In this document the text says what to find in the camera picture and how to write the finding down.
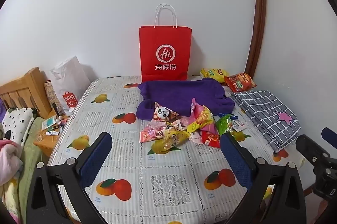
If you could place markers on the pale pink snack packet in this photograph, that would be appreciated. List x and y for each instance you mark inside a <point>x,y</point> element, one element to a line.
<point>159,123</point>

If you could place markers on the patterned gift bag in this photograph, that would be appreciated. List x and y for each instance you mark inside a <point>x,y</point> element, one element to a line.
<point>51,93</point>

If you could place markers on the small red snack packet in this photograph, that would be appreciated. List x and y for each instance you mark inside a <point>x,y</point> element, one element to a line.
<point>211,139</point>

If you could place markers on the black bottle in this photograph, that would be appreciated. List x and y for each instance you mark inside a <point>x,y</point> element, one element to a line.
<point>56,109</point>

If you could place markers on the panda print snack packet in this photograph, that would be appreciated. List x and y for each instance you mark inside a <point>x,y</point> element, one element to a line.
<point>163,112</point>

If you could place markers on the white tube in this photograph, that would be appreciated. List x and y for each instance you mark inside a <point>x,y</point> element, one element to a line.
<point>52,132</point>

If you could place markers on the brown wooden door frame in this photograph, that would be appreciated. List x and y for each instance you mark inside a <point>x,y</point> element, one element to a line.
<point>259,15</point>

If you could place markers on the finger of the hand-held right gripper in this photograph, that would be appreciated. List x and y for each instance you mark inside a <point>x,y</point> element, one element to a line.
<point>330,137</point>
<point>308,146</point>

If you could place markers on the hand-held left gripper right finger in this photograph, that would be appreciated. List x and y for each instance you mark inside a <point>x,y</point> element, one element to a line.
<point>237,158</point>

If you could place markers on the pink cartoon snack packet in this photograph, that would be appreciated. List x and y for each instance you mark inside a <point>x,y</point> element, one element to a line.
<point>152,135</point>

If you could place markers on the clear yellow snack packet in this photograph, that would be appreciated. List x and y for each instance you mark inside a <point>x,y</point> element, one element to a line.
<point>172,138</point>

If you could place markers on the wooden nightstand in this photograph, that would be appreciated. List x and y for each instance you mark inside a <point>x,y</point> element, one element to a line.
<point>48,143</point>

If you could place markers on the yellow pink snack packet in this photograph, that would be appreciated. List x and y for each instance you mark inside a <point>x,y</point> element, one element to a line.
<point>201,119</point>

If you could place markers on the red paper bag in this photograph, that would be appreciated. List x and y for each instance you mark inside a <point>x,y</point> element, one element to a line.
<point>165,55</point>

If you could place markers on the purple towel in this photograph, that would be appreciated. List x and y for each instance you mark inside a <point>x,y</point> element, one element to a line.
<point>181,93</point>

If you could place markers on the white plastic bag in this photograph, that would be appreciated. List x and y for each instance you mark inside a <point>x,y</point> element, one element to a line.
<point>68,81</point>

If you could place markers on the fruit print tablecloth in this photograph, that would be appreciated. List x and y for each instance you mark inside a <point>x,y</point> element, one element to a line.
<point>163,176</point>

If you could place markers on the teal packet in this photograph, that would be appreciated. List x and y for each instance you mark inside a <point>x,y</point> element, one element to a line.
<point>49,124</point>

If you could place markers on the grey checked cloth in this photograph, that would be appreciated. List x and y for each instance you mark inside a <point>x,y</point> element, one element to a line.
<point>266,110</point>

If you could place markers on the pink blanket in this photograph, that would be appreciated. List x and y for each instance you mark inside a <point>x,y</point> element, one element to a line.
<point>8,163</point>

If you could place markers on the large yellow snack packet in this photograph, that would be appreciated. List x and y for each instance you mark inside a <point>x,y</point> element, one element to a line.
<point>213,74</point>

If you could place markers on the green blanket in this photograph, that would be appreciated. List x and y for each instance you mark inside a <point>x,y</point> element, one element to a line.
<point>30,160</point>

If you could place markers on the large red snack packet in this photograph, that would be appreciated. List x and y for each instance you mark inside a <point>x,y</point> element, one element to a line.
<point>239,81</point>

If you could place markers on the green snack packet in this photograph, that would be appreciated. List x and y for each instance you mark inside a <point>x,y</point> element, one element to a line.
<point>223,125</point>

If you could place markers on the wooden headboard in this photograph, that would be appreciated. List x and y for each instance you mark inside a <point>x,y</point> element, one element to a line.
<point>23,92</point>

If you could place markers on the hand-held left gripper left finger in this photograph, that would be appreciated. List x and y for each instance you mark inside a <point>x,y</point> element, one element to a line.
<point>96,155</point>

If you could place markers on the spotted white pillow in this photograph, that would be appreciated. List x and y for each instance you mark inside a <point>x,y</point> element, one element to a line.
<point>17,121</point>

